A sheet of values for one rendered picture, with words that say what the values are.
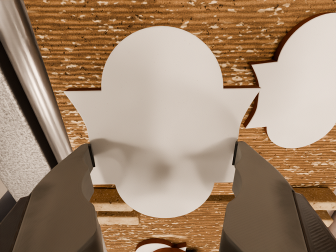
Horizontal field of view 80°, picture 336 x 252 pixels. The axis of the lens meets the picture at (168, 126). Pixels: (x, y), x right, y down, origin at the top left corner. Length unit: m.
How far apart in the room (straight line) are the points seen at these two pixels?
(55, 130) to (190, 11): 0.20
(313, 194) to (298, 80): 0.17
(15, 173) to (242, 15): 0.35
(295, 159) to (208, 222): 0.16
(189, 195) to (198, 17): 0.14
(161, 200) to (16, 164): 0.25
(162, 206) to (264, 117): 0.14
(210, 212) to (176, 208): 0.18
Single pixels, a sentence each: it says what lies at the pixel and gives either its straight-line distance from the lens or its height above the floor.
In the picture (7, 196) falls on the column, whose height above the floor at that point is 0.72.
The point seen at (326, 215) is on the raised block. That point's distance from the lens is 0.38.
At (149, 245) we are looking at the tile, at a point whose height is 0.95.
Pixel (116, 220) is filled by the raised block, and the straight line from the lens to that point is 0.31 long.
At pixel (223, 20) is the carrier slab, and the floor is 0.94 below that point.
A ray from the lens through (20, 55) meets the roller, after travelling 0.26.
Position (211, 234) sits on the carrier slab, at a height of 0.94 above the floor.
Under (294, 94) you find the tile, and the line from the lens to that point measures 0.23.
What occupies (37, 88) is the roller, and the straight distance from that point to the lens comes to 0.27.
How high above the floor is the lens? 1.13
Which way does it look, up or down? 58 degrees down
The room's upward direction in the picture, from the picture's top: 180 degrees counter-clockwise
